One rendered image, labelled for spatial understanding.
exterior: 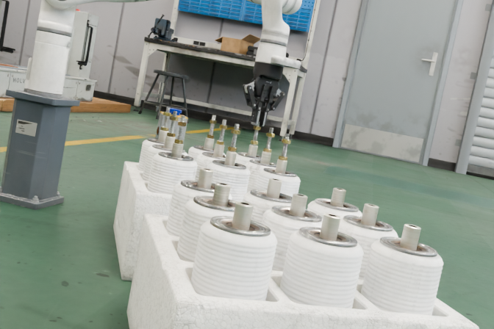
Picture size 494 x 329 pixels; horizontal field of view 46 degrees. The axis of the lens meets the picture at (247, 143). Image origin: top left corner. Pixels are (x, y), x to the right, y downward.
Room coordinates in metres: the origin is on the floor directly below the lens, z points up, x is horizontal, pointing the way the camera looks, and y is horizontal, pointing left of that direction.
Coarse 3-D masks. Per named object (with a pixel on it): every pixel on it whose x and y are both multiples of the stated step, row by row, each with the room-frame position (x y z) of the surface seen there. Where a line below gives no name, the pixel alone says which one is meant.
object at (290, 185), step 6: (258, 174) 1.30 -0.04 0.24; (264, 174) 1.27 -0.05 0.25; (270, 174) 1.26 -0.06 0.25; (258, 180) 1.28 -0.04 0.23; (264, 180) 1.27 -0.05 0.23; (282, 180) 1.25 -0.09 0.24; (288, 180) 1.26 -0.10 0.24; (294, 180) 1.27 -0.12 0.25; (258, 186) 1.28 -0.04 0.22; (264, 186) 1.26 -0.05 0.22; (282, 186) 1.25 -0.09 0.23; (288, 186) 1.26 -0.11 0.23; (294, 186) 1.27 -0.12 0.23; (282, 192) 1.25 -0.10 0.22; (288, 192) 1.26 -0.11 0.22; (294, 192) 1.27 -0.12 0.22
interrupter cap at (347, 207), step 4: (316, 200) 0.99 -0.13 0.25; (320, 200) 1.01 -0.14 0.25; (324, 200) 1.02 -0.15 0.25; (328, 200) 1.02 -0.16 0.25; (320, 204) 0.98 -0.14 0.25; (324, 204) 0.97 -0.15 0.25; (328, 204) 0.98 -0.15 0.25; (344, 204) 1.02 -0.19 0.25; (348, 204) 1.02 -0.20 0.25; (332, 208) 0.97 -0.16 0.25; (336, 208) 0.96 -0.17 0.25; (340, 208) 0.97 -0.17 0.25; (344, 208) 0.98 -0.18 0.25; (348, 208) 0.98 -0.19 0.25; (352, 208) 0.99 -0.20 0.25; (356, 208) 1.00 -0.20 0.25
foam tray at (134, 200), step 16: (128, 176) 1.35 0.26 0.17; (128, 192) 1.29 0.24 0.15; (144, 192) 1.15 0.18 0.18; (128, 208) 1.24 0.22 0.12; (144, 208) 1.14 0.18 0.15; (160, 208) 1.15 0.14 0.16; (128, 224) 1.19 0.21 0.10; (128, 240) 1.14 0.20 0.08; (128, 256) 1.14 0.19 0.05; (128, 272) 1.14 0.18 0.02
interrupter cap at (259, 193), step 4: (252, 192) 0.95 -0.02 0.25; (256, 192) 0.96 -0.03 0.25; (260, 192) 0.98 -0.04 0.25; (264, 192) 0.98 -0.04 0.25; (256, 196) 0.94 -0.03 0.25; (260, 196) 0.94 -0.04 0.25; (264, 196) 0.94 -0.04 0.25; (280, 196) 0.98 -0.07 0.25; (284, 196) 0.98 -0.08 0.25; (288, 196) 0.99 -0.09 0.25; (272, 200) 0.93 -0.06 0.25; (276, 200) 0.93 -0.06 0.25; (280, 200) 0.93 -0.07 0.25; (284, 200) 0.94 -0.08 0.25; (288, 200) 0.94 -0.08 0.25
